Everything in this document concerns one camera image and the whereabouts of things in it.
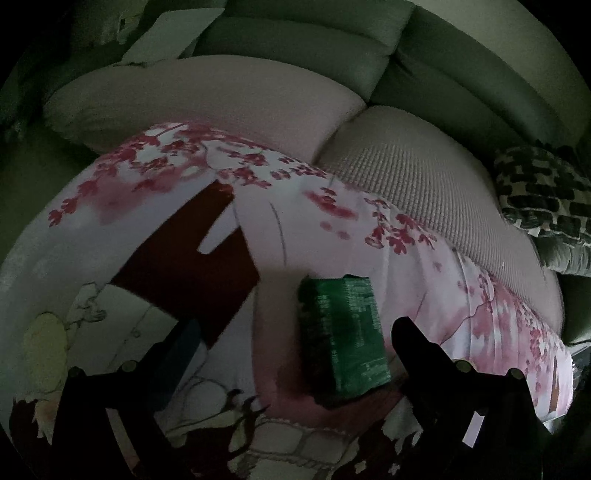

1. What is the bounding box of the black and cream patterned pillow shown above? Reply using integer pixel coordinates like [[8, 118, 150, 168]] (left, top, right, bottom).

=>
[[493, 147, 591, 238]]

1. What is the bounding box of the green snack packet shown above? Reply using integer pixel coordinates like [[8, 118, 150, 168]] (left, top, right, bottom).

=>
[[297, 274, 393, 409]]

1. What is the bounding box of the white paper sheet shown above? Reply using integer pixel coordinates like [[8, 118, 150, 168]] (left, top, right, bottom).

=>
[[121, 10, 214, 65]]

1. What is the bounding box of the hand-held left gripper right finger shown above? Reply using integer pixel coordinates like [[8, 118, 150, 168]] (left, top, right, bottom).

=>
[[392, 318, 555, 480]]

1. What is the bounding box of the pink printed blanket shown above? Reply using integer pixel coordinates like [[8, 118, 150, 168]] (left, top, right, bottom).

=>
[[0, 121, 575, 480]]

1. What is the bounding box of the pale pink seat cushion cover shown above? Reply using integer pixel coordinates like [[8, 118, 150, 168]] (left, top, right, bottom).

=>
[[44, 55, 564, 333]]

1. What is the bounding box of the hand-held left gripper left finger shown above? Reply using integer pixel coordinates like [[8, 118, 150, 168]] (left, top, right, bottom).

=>
[[51, 318, 206, 480]]

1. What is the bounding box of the grey green sofa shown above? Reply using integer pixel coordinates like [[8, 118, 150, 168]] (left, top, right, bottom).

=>
[[0, 0, 591, 347]]

